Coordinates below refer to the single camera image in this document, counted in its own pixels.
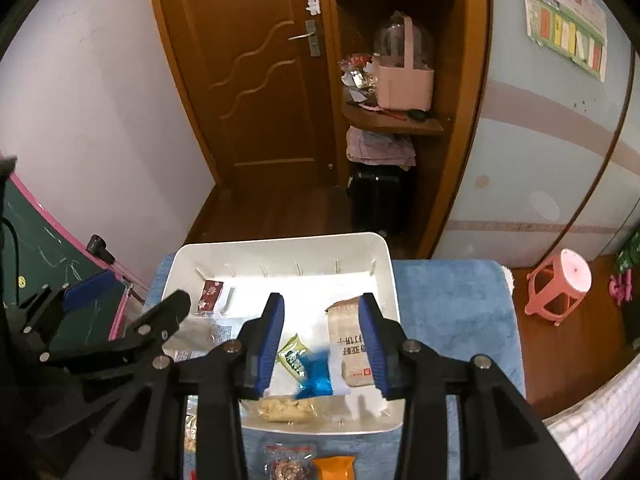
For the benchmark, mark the white plastic storage bin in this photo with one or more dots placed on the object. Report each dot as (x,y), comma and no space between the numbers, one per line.
(311,273)

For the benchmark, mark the orange white snack packet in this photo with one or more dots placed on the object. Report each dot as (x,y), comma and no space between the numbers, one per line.
(335,467)

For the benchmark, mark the green chalkboard pink frame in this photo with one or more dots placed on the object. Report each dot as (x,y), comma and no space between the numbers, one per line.
(43,253)

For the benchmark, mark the blue white snack packet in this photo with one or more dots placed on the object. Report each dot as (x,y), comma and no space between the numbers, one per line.
(317,378)

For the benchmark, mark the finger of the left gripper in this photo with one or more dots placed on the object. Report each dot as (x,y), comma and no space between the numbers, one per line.
(90,289)
(156,326)

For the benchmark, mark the brown wooden door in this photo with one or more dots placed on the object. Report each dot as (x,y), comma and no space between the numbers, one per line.
(253,77)

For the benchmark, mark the upper walnut date packet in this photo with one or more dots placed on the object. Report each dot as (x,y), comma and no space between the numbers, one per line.
(286,461)

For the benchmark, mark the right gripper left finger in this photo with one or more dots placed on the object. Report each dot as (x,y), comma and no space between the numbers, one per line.
(260,339)

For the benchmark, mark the yellow puffed rice cake packet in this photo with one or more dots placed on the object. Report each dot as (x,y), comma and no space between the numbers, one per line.
(286,409)

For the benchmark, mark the brown soda cracker packet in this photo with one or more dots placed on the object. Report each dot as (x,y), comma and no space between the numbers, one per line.
(347,342)

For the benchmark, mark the pink plastic stool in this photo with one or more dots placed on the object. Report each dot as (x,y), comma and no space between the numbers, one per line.
(557,286)

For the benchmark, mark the pink basket clear dome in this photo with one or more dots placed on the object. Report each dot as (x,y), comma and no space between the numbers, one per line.
(403,60)

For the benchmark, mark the large clear bread bag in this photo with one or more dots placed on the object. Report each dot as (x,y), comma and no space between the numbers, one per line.
(197,336)

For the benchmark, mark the wooden corner shelf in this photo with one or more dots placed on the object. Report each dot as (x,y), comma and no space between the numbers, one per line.
(409,206)

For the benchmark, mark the white checked bedding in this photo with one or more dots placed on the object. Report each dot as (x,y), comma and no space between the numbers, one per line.
(593,432)

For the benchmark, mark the blue fuzzy table cloth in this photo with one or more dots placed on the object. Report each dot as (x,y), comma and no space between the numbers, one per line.
(459,308)

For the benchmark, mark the colourful wall poster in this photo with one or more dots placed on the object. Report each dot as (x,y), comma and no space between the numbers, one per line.
(575,29)

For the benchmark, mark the small dark red packet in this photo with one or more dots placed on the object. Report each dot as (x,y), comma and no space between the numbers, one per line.
(210,294)

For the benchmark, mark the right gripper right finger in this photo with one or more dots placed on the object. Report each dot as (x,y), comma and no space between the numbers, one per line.
(390,352)

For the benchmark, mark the pink toy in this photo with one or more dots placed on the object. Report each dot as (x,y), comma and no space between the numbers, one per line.
(620,287)

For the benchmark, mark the folded pink clothes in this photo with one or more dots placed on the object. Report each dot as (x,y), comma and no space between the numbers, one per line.
(377,149)

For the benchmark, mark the green snack packet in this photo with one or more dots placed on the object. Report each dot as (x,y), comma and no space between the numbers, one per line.
(291,355)

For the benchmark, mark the light blue wardrobe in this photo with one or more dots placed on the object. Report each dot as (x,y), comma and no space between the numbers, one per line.
(555,157)

